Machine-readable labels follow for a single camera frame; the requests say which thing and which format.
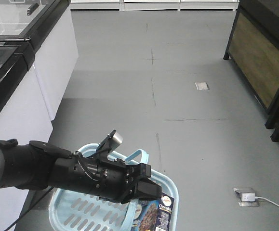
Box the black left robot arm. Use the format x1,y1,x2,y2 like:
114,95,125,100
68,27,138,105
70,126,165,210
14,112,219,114
0,139,162,204

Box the white floor outlet plate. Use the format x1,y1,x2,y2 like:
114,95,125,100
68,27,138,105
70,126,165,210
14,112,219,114
195,82,210,90

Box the Chocofello cookie box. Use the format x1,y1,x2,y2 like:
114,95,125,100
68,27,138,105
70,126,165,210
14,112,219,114
131,193,174,231

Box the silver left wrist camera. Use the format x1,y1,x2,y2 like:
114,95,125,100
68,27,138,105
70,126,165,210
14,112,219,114
96,130,123,157

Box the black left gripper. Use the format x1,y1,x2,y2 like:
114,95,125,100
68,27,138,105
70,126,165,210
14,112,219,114
48,156,162,204

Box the near white chest freezer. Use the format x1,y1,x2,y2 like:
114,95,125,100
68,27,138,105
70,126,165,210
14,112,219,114
0,43,53,231

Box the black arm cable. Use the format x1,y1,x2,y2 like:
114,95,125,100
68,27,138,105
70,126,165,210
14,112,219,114
3,187,54,231

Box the white store shelving unit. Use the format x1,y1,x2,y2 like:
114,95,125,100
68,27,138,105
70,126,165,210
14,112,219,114
70,0,239,12

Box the light blue plastic basket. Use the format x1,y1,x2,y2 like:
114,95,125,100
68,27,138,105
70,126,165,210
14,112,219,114
49,143,179,231

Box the far white chest freezer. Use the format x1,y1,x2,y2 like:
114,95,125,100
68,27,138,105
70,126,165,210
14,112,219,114
0,0,79,120

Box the white chest freezer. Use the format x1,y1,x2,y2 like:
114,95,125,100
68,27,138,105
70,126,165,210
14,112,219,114
0,43,53,231
0,0,79,120

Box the dark wooden display stand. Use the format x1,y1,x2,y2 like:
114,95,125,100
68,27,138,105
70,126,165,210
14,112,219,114
223,0,279,141

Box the floor socket with adapter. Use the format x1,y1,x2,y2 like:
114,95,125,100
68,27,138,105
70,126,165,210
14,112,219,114
233,188,260,207

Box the white power cable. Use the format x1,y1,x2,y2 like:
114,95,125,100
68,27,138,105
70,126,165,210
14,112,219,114
254,196,279,217

